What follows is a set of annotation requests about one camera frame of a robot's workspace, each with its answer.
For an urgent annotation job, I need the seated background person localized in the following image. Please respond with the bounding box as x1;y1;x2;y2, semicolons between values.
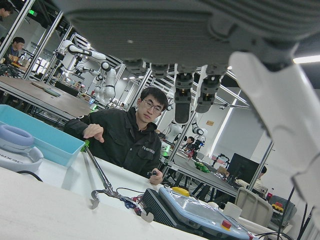
3;36;26;66

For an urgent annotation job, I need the standing background person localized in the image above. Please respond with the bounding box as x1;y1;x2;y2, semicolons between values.
0;0;15;38

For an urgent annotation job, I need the brown topped workbench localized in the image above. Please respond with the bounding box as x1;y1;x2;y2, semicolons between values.
0;76;91;119

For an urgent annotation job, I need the black appliance cable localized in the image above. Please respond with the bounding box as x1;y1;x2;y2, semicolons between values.
14;170;44;183

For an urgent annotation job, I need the black background monitor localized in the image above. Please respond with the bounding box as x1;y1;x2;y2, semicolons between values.
226;152;261;185

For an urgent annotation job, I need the white background humanoid robot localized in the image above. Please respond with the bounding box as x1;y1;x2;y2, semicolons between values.
166;99;208;143

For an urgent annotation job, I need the beige plastic chair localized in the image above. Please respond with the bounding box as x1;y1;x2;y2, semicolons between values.
234;187;274;227

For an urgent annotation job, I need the black ribbed controller box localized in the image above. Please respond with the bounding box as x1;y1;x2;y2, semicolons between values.
141;187;181;227

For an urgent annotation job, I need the light blue deep bin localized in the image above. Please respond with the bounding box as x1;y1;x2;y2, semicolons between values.
0;104;86;168

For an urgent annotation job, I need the left robot hand white grey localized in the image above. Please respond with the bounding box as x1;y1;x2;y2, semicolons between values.
51;0;320;211

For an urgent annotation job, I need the red and blue wire bundle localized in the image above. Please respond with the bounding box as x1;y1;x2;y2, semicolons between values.
119;194;144;215

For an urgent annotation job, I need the metal reacher grabber green handle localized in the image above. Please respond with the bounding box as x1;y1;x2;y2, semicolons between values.
81;139;155;223

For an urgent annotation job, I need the teach pendant with red button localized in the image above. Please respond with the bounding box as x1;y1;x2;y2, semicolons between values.
158;186;251;240

